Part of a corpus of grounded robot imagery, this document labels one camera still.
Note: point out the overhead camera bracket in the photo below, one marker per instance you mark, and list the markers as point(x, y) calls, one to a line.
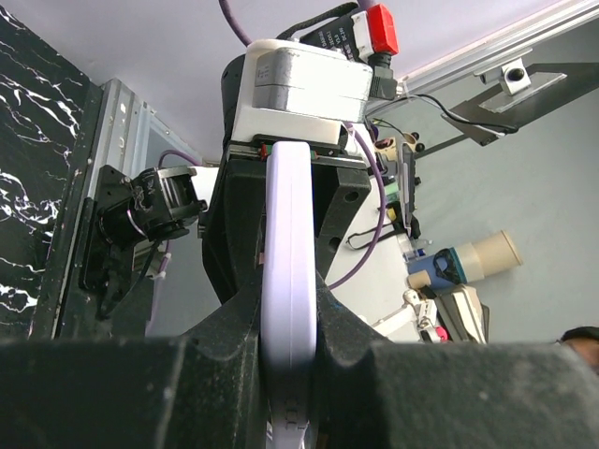
point(521, 96)

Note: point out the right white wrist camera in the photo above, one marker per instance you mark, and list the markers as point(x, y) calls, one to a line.
point(291, 90)

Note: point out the phone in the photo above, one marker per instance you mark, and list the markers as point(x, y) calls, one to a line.
point(288, 299)

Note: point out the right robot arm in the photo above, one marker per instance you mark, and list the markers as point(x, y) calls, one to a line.
point(131, 218)

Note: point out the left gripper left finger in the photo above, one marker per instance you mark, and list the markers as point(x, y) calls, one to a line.
point(200, 390)

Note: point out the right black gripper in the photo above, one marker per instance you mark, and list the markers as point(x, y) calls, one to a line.
point(295, 149)

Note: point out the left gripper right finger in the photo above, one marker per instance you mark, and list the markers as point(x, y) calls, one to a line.
point(374, 393)

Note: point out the aluminium frame rail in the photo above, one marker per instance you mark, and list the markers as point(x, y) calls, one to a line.
point(122, 133)

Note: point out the paper cup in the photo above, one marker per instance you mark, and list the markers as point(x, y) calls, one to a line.
point(487, 257)

